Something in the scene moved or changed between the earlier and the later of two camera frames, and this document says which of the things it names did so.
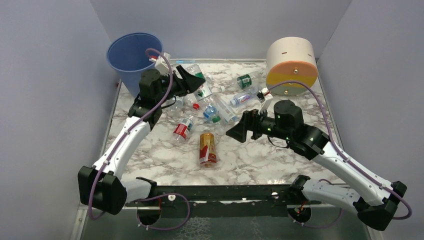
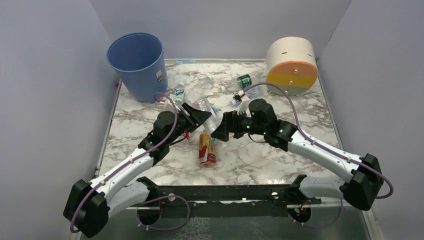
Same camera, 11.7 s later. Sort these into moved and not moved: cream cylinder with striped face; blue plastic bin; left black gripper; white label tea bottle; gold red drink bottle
Moved: left black gripper; white label tea bottle
Not moved: blue plastic bin; cream cylinder with striped face; gold red drink bottle
